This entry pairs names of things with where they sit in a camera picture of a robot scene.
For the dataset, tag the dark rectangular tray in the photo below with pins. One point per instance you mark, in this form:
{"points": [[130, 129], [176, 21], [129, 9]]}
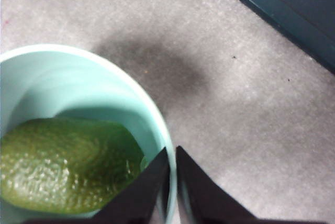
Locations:
{"points": [[301, 6]]}

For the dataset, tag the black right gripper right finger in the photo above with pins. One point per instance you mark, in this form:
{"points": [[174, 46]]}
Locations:
{"points": [[206, 200]]}

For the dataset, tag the green avocado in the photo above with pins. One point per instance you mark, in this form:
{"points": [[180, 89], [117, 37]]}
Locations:
{"points": [[57, 166]]}

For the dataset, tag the teal ceramic bowl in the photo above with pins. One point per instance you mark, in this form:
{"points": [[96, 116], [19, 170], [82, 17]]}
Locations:
{"points": [[78, 88]]}

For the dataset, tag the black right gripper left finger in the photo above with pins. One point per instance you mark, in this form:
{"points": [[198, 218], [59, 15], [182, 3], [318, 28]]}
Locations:
{"points": [[141, 197]]}

